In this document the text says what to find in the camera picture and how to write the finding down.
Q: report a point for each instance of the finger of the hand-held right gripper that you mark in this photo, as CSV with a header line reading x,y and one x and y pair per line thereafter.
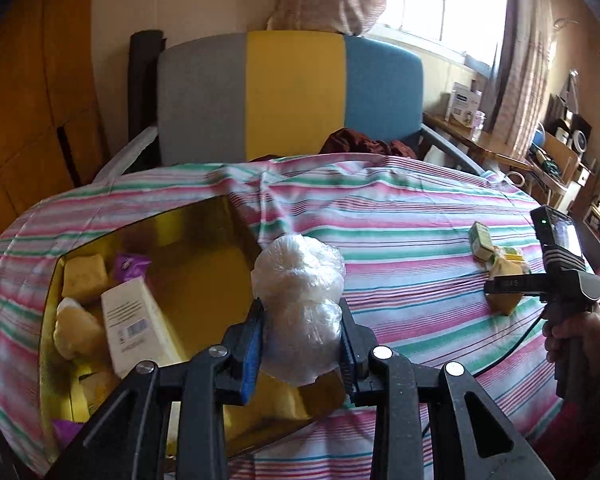
x,y
515,284

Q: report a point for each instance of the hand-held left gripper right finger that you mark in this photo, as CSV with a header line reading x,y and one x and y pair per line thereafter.
x,y
347,360

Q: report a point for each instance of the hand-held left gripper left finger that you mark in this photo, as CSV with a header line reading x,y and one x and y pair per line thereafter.
x,y
250,360

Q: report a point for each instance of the yellow item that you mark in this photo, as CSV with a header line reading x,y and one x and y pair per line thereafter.
x,y
502,301

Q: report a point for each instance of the white plastic bag bundle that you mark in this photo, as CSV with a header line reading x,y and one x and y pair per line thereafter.
x,y
300,280

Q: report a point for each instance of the gold tin box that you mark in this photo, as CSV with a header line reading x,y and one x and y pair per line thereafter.
x,y
200,270

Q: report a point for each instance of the white carton box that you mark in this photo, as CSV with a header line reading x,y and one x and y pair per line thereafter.
x,y
135,320

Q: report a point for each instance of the purple packet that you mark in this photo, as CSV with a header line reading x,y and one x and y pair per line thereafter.
x,y
130,266

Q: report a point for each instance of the tan coarse sponge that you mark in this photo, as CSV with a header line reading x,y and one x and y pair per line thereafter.
x,y
77,330

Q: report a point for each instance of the person's right forearm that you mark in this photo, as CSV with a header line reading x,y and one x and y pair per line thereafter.
x,y
590,440

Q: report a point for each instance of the person's right hand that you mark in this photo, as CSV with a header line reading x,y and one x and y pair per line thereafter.
x,y
597,340

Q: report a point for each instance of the small yellow green box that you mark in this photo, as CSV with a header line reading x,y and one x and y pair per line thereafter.
x,y
514,255

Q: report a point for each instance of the cluttered wooden shelf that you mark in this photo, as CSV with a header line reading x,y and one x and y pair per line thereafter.
x,y
562,150

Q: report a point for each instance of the blue ball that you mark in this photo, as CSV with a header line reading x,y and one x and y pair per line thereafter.
x,y
539,138

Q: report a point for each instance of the striped tablecloth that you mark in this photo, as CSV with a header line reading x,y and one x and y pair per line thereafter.
x,y
405,220

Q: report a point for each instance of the wooden side desk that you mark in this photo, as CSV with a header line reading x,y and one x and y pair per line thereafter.
x,y
472,141

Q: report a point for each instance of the white printed carton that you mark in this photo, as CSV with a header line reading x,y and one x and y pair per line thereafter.
x,y
462,105

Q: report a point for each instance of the yellow sponge block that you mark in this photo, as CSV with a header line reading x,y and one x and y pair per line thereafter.
x,y
82,272

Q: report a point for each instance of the dark red cloth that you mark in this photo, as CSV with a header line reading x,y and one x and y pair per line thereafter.
x,y
360,142

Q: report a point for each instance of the grey yellow blue chair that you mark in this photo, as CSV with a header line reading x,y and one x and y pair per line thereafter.
x,y
290,95

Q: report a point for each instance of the window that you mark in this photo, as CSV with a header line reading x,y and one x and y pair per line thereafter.
x,y
445,0

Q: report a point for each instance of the wooden cabinet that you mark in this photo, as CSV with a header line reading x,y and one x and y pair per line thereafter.
x,y
25,110

